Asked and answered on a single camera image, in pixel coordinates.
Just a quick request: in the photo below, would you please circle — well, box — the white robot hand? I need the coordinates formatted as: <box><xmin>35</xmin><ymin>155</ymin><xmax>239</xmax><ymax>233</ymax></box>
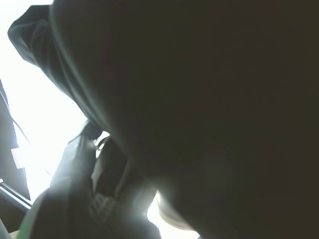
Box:
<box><xmin>23</xmin><ymin>119</ymin><xmax>164</xmax><ymax>239</ymax></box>

